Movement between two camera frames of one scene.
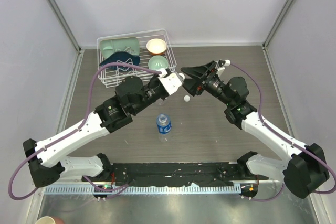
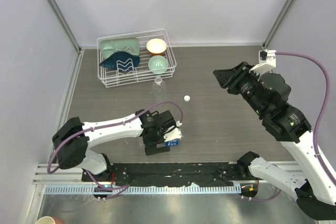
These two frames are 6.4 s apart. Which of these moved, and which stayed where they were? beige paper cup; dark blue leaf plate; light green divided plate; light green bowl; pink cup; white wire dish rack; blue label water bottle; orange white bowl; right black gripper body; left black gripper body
Moved: blue label water bottle; right black gripper body; left black gripper body
Stayed: white wire dish rack; light green bowl; beige paper cup; light green divided plate; pink cup; dark blue leaf plate; orange white bowl
